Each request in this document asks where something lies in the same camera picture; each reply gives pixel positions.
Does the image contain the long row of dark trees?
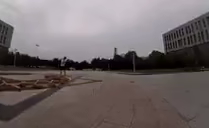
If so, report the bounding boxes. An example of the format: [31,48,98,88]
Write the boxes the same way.
[0,48,209,72]

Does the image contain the distant tower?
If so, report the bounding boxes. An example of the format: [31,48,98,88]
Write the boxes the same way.
[113,47,118,58]

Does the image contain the grey pole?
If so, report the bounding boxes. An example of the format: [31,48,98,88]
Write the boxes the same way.
[131,52,137,73]

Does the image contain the person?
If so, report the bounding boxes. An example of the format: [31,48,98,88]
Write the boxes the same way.
[59,56,68,76]

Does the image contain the grey paved plaza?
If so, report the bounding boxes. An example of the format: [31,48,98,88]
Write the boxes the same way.
[0,68,209,128]

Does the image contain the lamp pole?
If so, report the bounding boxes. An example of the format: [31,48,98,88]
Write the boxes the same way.
[34,43,40,68]

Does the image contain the thin pole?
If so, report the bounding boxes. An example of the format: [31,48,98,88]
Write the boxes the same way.
[12,48,18,68]

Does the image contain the white building with window rows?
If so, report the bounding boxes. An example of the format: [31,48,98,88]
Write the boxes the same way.
[161,8,209,56]

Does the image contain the grey building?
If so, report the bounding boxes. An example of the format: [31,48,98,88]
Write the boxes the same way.
[0,15,15,51]

